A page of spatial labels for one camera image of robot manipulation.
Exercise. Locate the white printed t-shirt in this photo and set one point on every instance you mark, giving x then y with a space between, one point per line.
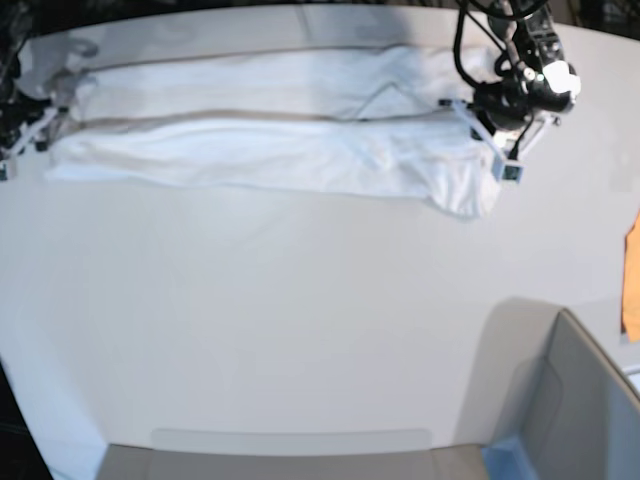
360 121

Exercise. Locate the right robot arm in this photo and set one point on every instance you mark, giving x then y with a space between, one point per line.
30 71

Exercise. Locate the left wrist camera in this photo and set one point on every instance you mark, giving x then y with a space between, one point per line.
507 171

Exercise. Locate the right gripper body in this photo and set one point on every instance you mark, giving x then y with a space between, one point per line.
26 121

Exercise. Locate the grey cardboard box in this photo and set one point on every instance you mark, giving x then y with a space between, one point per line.
545 400

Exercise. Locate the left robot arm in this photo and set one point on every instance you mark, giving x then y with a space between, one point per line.
530 49

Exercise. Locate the orange cloth at edge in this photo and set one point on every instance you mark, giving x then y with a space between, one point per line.
630 300

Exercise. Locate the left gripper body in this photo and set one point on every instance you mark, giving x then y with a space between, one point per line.
508 117

